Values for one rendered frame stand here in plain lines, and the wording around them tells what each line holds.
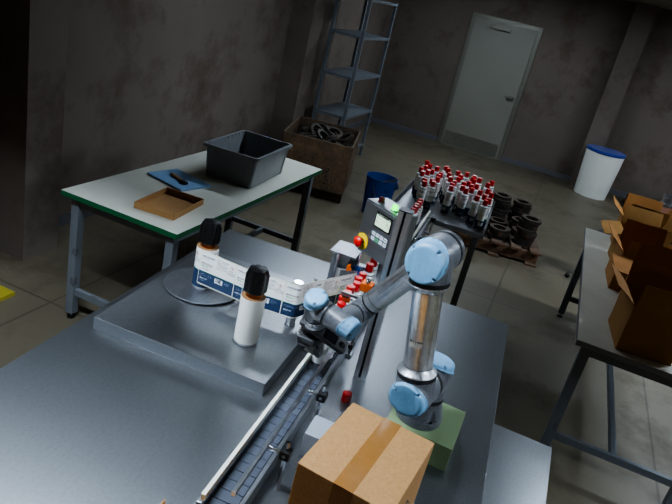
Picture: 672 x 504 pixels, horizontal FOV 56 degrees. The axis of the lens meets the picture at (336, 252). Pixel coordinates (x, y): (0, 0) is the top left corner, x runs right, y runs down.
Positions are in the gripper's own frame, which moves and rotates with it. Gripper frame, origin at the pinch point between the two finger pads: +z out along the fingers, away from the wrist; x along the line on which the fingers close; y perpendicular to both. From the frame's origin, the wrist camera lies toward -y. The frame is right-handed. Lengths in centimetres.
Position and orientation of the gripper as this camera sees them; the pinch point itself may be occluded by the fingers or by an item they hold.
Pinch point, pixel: (320, 355)
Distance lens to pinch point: 225.3
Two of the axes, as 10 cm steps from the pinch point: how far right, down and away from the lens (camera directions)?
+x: -3.7, 7.2, -5.9
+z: -0.4, 6.3, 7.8
